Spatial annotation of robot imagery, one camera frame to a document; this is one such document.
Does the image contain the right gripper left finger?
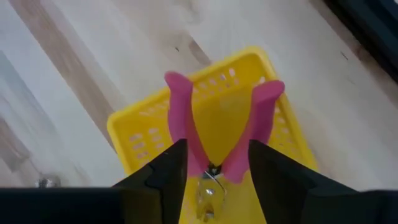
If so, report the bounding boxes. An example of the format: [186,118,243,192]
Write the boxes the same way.
[0,138,188,224]

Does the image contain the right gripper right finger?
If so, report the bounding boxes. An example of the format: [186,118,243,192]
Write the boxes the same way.
[248,139,398,224]

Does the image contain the pink handled pliers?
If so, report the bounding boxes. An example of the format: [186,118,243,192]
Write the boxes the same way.
[164,70,286,222]

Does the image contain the yellow plastic basket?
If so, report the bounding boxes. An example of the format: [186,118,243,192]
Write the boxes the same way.
[106,45,319,224]

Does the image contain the black aluminium table frame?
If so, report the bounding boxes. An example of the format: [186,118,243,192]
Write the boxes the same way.
[322,0,398,83]

